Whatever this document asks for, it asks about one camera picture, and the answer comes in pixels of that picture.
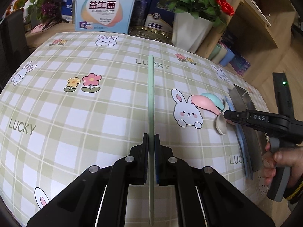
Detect dark blue tall box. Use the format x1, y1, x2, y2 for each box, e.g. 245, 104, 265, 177
133, 0, 157, 29

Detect dark blue printed box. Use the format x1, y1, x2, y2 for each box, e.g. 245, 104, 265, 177
223, 31, 239, 52

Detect person's right hand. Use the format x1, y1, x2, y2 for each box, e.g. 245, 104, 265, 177
260, 141, 303, 194

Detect beige spoon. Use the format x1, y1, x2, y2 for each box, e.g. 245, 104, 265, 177
215, 102, 230, 135

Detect teal spoon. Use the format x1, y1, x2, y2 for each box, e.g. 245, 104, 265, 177
201, 92, 224, 111

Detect red rose plant white pot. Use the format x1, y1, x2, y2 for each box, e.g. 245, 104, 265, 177
151, 0, 235, 54

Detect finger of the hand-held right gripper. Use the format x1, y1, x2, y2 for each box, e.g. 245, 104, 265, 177
224, 109, 249, 125

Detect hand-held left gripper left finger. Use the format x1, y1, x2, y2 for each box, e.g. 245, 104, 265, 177
26, 134, 149, 227

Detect gold embossed tray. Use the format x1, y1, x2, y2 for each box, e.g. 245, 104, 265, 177
129, 26, 174, 45

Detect green cup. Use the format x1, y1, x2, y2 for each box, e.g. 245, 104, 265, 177
208, 43, 224, 61

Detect beige cup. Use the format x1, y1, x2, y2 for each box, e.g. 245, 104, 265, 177
214, 45, 229, 64

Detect white and blue carton box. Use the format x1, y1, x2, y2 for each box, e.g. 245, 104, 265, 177
75, 0, 139, 34

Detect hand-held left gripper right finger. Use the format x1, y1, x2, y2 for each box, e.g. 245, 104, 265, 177
154, 134, 276, 227

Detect single green chopstick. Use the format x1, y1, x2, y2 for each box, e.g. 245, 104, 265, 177
147, 55, 155, 225

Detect stainless steel utensil tray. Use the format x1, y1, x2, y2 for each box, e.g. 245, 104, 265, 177
228, 84, 264, 173

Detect purple box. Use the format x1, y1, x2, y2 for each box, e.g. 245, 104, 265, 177
230, 52, 251, 76

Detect dark blue boxes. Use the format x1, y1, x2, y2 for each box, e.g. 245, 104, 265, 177
144, 0, 176, 30

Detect pink artificial blossom plant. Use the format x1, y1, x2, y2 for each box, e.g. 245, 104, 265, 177
5, 0, 71, 32

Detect pink spoon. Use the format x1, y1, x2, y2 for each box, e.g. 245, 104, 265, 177
191, 95, 224, 116

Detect wooden shelf unit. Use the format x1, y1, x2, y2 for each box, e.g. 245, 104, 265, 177
194, 0, 299, 76

